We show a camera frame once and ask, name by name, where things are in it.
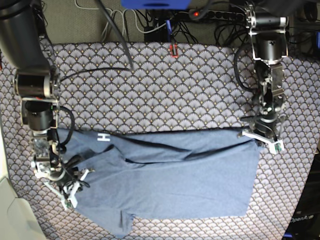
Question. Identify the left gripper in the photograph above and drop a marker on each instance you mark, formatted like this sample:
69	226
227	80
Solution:
264	124

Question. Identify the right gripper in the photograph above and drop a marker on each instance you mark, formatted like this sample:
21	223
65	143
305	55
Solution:
56	171

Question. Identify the blue T-shirt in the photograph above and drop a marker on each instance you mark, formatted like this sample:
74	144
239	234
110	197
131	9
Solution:
192	174

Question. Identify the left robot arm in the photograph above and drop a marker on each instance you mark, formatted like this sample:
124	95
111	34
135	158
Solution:
268	43

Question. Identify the fan patterned table cloth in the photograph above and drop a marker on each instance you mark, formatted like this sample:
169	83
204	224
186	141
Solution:
196	90

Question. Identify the black OpenArm case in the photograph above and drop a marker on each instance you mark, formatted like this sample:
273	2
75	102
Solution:
305	222

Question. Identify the red black clamp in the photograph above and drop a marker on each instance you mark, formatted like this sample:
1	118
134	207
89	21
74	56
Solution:
174	50

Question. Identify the black power strip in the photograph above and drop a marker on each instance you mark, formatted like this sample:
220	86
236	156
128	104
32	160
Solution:
218	15

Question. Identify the blue plastic box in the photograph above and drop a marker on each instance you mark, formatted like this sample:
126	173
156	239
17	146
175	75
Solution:
155	4

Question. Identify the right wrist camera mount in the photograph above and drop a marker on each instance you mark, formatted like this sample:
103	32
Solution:
67	195

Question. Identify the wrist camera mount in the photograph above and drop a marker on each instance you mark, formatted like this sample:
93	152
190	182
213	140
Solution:
67	195
274	146

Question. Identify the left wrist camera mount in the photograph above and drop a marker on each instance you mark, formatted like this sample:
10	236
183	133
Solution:
274	146

